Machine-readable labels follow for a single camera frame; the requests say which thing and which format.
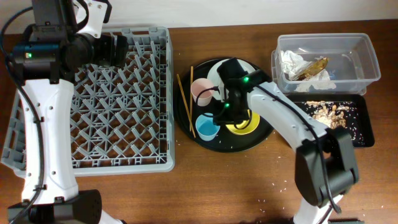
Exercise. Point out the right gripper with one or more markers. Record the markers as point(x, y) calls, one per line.
point(222, 118)

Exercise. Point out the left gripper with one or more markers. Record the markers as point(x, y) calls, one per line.
point(108, 58)

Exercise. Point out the yellow bowl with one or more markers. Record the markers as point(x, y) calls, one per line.
point(247, 126)

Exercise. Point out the blue plastic cup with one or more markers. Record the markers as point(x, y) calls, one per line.
point(205, 127)

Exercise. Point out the white ceramic plate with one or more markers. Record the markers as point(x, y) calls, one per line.
point(214, 77)

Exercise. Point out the pink plastic cup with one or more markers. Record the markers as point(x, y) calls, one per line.
point(202, 91)

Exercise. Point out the white paper napkin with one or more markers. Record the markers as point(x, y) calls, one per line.
point(292, 63)

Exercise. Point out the gold foil wrapper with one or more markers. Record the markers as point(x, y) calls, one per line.
point(310, 71)

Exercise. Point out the food scraps pile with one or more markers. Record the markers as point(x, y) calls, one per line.
point(329, 113)

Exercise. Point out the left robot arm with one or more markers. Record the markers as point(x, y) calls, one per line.
point(65, 35)

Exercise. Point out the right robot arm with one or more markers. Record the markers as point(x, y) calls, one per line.
point(325, 163)

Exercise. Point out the grey dishwasher rack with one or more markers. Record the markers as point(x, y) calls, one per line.
point(122, 118)

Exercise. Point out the round black tray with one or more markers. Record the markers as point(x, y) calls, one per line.
point(225, 141)

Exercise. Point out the right wooden chopstick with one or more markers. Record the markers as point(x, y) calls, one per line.
point(191, 97)

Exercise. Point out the wooden chopstick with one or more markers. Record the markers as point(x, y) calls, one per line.
point(191, 97)
point(185, 105)

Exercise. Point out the left wooden chopstick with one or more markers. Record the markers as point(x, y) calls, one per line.
point(185, 105)

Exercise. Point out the clear plastic bin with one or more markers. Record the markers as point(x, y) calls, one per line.
point(352, 64)

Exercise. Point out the black rectangular tray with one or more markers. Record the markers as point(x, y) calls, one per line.
point(357, 119)

